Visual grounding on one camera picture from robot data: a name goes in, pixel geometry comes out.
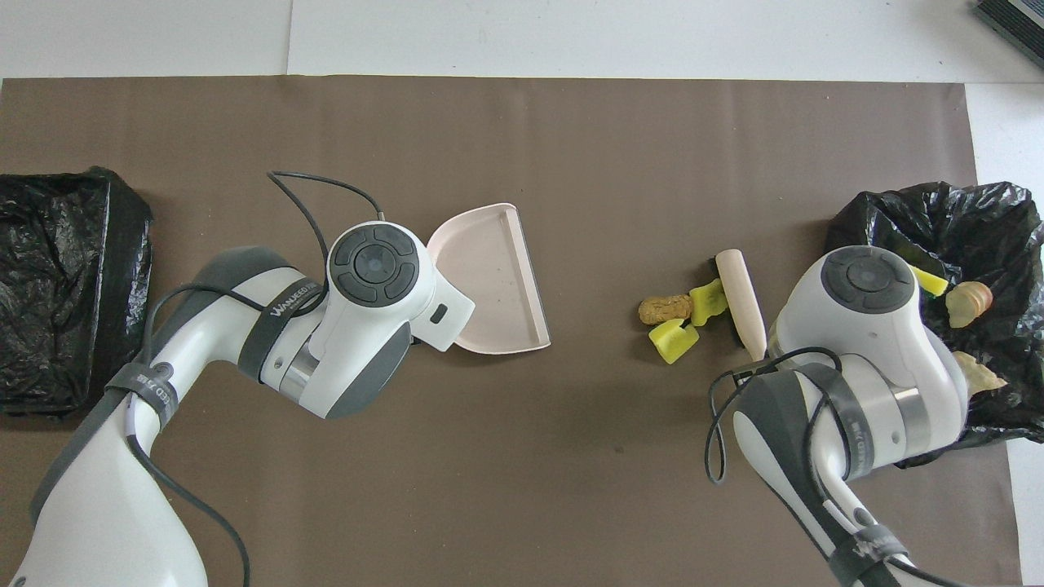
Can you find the pale pastry piece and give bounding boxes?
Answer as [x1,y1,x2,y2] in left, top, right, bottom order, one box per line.
[950,351,1008,394]

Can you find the yellow sponge piece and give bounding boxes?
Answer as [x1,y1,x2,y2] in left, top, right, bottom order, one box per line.
[909,265,949,298]
[648,318,700,364]
[689,278,729,327]

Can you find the dark grey ribbed device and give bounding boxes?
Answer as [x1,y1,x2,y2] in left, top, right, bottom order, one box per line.
[972,0,1044,68]

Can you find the small golden croissant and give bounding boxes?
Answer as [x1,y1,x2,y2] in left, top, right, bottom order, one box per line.
[945,281,994,329]

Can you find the pale pink plastic dustpan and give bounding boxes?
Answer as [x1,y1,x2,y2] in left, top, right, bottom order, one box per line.
[427,203,551,355]

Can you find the brown paper table mat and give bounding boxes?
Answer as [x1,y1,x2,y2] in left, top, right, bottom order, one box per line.
[0,76,1024,587]

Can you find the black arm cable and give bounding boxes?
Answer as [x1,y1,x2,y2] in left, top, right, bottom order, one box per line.
[122,170,384,587]
[705,346,843,487]

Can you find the brown peanut-shaped bread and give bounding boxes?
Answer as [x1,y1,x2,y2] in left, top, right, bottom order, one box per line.
[638,295,694,325]

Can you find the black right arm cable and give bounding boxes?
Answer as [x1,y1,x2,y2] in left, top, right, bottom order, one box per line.
[705,346,843,487]

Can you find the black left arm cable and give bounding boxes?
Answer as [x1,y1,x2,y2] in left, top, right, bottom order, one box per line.
[122,170,384,587]

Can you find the beige brush with black bristles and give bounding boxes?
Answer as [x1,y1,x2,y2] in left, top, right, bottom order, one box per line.
[708,249,768,362]

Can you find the black bin with crumpled bag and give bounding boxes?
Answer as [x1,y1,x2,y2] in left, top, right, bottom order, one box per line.
[822,181,1044,470]

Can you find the black bin with taut bag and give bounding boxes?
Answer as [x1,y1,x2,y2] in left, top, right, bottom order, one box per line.
[0,166,154,421]

